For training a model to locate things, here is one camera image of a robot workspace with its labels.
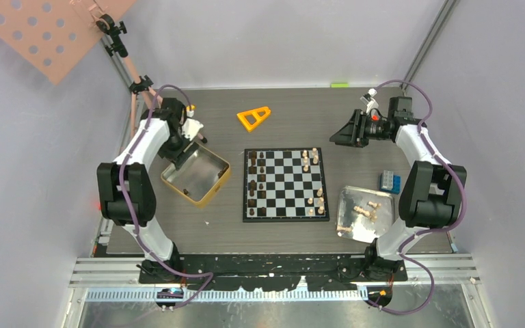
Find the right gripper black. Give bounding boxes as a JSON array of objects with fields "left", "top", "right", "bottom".
[{"left": 330, "top": 109, "right": 391, "bottom": 148}]

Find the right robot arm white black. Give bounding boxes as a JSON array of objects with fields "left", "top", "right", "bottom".
[{"left": 329, "top": 88, "right": 467, "bottom": 281}]

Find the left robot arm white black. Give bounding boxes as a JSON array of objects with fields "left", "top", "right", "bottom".
[{"left": 96, "top": 98, "right": 203, "bottom": 283}]

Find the pink perforated board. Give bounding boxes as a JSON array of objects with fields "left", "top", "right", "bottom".
[{"left": 0, "top": 0, "right": 134, "bottom": 85}]

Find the gold-rimmed metal tin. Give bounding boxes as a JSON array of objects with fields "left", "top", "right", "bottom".
[{"left": 161, "top": 142, "right": 231, "bottom": 208}]

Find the green tape piece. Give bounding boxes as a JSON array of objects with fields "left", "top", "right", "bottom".
[{"left": 329, "top": 83, "right": 349, "bottom": 88}]

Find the blue toy brick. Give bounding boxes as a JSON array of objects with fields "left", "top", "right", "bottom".
[{"left": 379, "top": 170, "right": 401, "bottom": 195}]

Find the pink tripod stand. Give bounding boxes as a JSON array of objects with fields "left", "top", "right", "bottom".
[{"left": 95, "top": 14, "right": 157, "bottom": 139}]

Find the silver tin lid tray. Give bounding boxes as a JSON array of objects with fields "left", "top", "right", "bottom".
[{"left": 336, "top": 186, "right": 395, "bottom": 243}]

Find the black white chessboard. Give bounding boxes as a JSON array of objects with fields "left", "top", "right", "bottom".
[{"left": 243, "top": 148, "right": 330, "bottom": 223}]

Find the light pawn beside tray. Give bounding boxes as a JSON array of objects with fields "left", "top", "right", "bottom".
[{"left": 336, "top": 225, "right": 353, "bottom": 234}]

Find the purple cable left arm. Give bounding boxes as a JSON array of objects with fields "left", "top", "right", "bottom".
[{"left": 118, "top": 84, "right": 215, "bottom": 310}]

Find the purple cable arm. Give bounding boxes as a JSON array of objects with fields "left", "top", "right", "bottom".
[
  {"left": 118, "top": 84, "right": 215, "bottom": 310},
  {"left": 373, "top": 80, "right": 468, "bottom": 316}
]

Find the orange plastic triangle frame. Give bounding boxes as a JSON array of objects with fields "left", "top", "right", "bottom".
[{"left": 237, "top": 107, "right": 271, "bottom": 133}]

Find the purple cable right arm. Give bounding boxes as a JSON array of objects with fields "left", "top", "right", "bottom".
[{"left": 373, "top": 80, "right": 468, "bottom": 316}]

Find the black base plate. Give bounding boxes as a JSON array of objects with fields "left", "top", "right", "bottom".
[{"left": 137, "top": 254, "right": 407, "bottom": 291}]

